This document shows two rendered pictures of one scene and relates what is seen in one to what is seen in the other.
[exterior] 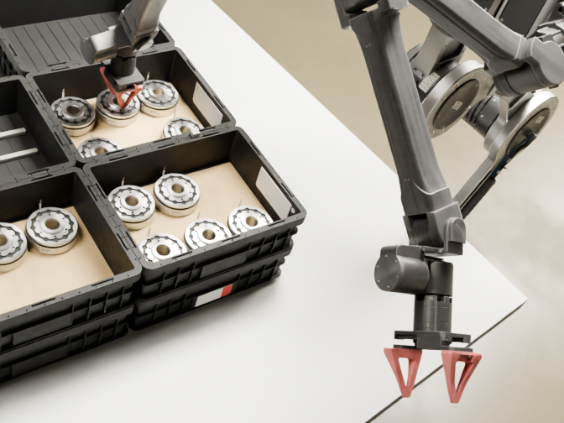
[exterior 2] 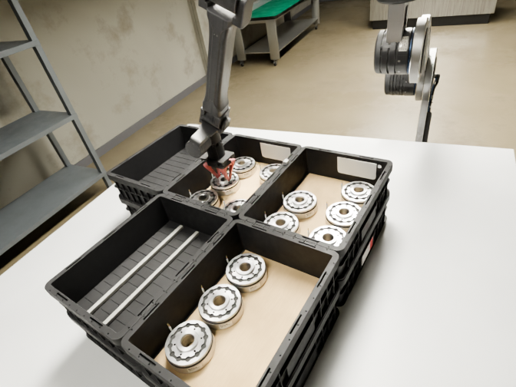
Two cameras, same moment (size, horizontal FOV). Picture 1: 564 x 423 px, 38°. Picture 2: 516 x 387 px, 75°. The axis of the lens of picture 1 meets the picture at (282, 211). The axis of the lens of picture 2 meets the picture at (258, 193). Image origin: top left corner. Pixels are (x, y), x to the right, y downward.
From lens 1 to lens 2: 90 cm
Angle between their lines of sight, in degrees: 9
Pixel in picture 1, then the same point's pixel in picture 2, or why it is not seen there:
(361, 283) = (429, 194)
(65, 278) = (281, 298)
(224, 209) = (332, 196)
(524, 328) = not seen: hidden behind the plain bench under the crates
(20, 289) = (257, 326)
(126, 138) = (243, 195)
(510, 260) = not seen: hidden behind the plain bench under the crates
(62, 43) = (169, 174)
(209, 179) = (308, 186)
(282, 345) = (431, 254)
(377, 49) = not seen: outside the picture
